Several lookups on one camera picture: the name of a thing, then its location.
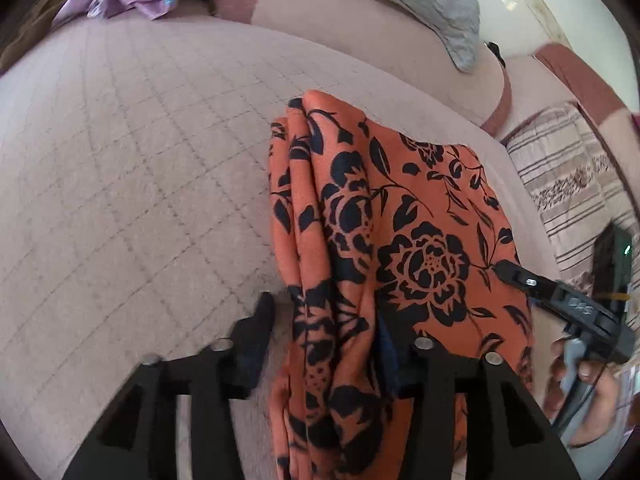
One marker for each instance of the person's right hand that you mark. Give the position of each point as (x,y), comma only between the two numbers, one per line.
(597,405)

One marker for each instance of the brown cloth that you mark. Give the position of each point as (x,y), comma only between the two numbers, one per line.
(30,25)

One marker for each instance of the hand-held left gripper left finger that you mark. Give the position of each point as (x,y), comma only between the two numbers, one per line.
(250,350)

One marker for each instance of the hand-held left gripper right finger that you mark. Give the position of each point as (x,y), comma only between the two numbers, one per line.
(386,360)

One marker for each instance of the orange black floral garment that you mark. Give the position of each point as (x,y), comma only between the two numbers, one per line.
(415,220)

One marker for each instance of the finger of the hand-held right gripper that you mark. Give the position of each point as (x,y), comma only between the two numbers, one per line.
(520,277)

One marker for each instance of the pink sofa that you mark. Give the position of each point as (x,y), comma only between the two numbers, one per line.
(125,160)

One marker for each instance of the grey pillow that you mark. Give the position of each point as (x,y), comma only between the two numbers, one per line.
(425,0)

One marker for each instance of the striped beige cushion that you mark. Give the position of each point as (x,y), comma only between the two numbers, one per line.
(565,170)

